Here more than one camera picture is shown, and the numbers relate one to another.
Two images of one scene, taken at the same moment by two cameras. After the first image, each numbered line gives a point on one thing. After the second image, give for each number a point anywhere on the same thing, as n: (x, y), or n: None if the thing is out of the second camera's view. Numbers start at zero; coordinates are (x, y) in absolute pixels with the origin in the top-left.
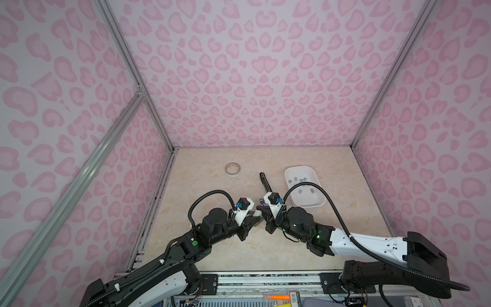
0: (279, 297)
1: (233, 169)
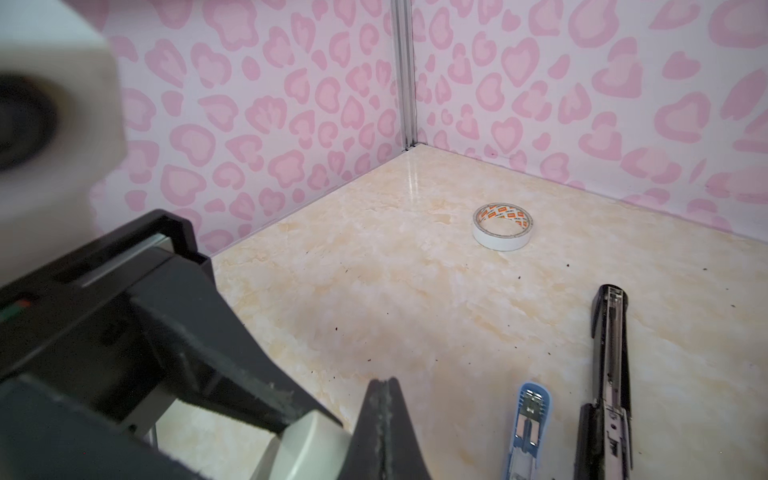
0: None
1: (502, 227)
